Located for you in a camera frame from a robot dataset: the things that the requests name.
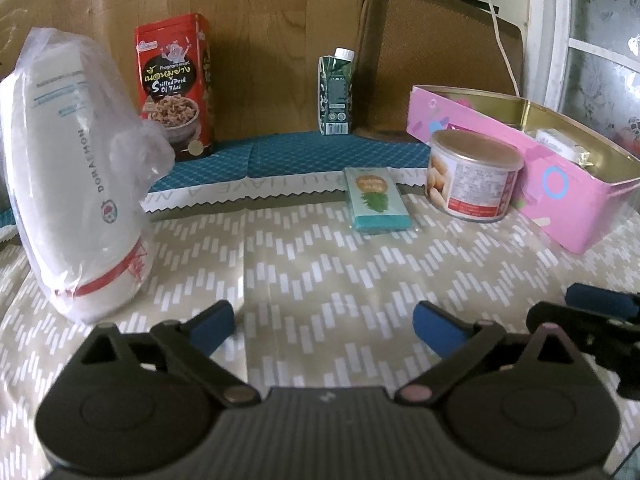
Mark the pink tin box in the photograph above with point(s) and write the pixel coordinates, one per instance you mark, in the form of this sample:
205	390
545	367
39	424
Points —
560	195

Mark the beige patterned tablecloth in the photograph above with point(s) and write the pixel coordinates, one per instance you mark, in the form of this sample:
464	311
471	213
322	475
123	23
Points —
325	285

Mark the teal tissue packet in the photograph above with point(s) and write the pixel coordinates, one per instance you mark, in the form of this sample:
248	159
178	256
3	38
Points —
375	195

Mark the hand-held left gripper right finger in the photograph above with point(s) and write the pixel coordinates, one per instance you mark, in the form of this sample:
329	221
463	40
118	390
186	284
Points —
437	325

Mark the bagged stack of white cups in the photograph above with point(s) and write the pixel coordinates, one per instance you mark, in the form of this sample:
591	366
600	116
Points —
75	185

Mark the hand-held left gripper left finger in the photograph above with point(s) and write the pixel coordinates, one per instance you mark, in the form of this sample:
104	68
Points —
212	322

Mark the teal patterned mat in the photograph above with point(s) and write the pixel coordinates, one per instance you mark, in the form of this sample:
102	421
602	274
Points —
280	155

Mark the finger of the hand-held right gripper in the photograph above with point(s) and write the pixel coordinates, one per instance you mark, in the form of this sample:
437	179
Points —
600	301
585	325

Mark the white framed window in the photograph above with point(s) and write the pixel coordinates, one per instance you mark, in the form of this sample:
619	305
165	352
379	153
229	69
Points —
545	35

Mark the red snack tin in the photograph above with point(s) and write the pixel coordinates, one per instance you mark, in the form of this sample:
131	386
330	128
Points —
170	85

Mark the green drink carton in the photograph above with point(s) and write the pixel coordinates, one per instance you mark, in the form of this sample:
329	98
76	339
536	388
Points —
335	95

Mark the wood pattern board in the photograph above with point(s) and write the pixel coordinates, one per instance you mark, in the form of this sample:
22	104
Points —
275	35

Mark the round food can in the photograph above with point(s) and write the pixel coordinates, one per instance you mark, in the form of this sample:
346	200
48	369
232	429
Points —
470	180

